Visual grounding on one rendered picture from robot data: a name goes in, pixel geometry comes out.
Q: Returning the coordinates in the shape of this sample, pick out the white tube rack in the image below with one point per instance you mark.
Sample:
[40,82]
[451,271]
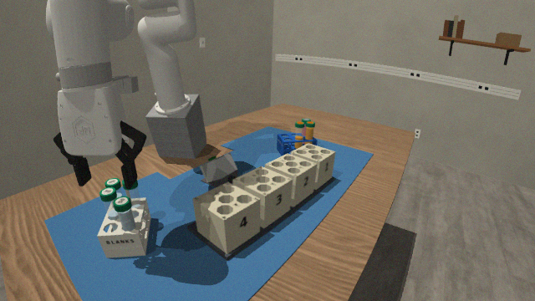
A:
[118,243]

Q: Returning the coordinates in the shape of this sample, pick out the beige bucket adapter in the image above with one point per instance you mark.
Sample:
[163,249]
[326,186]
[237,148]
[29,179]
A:
[272,188]
[227,231]
[324,159]
[302,172]

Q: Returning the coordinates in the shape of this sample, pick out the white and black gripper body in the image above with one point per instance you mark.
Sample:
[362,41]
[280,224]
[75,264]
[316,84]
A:
[89,120]

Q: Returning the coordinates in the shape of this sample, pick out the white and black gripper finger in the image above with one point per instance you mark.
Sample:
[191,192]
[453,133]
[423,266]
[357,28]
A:
[80,164]
[127,155]

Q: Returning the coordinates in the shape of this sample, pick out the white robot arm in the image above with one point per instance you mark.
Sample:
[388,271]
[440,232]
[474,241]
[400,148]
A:
[80,30]

